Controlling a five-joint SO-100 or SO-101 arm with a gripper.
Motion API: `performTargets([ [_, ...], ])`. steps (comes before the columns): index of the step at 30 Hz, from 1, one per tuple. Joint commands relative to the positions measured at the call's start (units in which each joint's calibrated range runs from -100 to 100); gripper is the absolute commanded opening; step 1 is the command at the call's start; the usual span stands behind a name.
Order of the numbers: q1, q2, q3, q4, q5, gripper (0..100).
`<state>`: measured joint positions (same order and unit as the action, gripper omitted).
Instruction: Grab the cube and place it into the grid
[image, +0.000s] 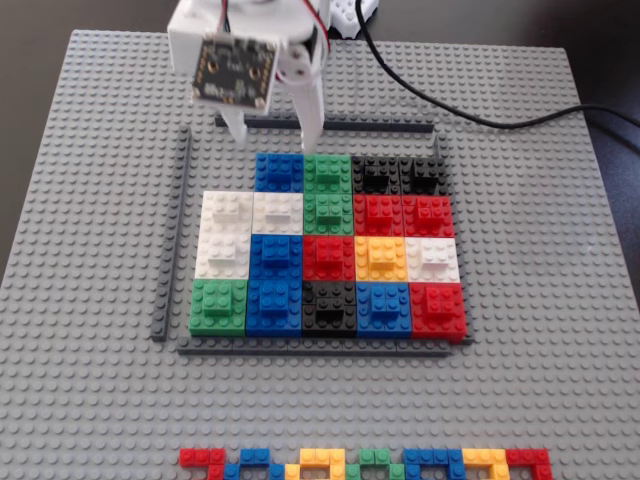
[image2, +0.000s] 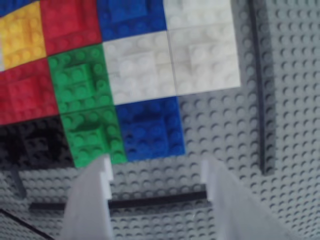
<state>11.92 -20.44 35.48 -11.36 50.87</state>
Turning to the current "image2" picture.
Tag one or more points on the black lego cube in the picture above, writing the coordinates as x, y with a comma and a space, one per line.
32, 145

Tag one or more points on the blue lego cube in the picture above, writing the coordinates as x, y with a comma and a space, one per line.
152, 130
12, 5
130, 17

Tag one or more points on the grey lego baseplate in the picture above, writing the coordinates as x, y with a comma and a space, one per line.
295, 100

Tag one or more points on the white lego cube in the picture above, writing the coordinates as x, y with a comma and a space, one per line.
140, 70
205, 60
197, 13

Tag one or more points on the green lego cube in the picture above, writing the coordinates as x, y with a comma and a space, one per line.
80, 80
92, 135

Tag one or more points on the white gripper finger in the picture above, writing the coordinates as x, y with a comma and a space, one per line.
235, 212
87, 207

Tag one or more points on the dark grey lego rail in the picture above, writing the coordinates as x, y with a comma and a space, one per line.
261, 100
155, 198

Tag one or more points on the yellow lego cube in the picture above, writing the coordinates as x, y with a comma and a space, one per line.
22, 40

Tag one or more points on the red lego cube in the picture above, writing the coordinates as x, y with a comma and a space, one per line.
70, 25
25, 95

